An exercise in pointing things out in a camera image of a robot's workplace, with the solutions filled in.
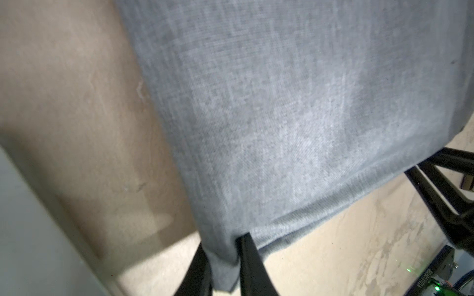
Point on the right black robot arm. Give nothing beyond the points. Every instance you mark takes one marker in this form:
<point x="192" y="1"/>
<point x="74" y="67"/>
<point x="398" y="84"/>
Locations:
<point x="434" y="279"/>

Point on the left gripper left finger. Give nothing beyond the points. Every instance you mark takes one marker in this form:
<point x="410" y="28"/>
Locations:
<point x="197" y="281"/>

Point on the silver laptop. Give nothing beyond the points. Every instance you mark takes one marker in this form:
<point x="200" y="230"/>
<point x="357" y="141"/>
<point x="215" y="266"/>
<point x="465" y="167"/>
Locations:
<point x="37" y="258"/>

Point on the grey laptop bag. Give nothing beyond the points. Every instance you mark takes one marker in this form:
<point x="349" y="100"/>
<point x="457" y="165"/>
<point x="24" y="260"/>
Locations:
<point x="281" y="114"/>

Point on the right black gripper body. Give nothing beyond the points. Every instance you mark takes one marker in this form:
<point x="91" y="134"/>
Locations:
<point x="453" y="212"/>

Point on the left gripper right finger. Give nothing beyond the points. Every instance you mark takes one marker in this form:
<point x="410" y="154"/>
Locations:
<point x="254" y="279"/>

